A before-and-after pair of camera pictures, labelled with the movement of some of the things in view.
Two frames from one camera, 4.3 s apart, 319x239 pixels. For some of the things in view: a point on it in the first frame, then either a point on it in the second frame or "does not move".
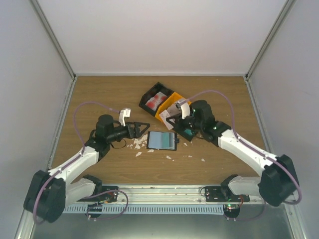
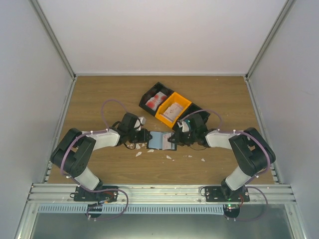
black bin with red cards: (153, 100) does not move
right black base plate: (218, 194) does not move
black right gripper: (177, 117) to (179, 140)
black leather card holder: (162, 140) does not move
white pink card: (163, 115) to (166, 145)
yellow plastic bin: (172, 100) does not move
